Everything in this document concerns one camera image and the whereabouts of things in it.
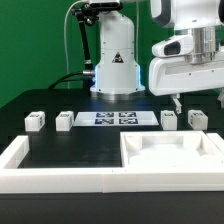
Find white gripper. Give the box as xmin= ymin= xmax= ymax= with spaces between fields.
xmin=149 ymin=46 xmax=224 ymax=114

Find white square table top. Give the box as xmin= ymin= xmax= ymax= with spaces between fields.
xmin=120 ymin=131 xmax=224 ymax=169

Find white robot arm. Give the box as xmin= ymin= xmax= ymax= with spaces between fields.
xmin=71 ymin=0 xmax=224 ymax=100

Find white sheet with tags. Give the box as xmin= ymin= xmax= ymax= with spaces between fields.
xmin=74 ymin=111 xmax=158 ymax=126

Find white U-shaped obstacle fence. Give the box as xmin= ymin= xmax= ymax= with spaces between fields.
xmin=0 ymin=133 xmax=224 ymax=194

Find black cable bundle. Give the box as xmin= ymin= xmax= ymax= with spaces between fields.
xmin=48 ymin=6 xmax=98 ymax=90

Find white cable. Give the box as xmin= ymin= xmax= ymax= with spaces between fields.
xmin=63 ymin=0 xmax=88 ymax=90

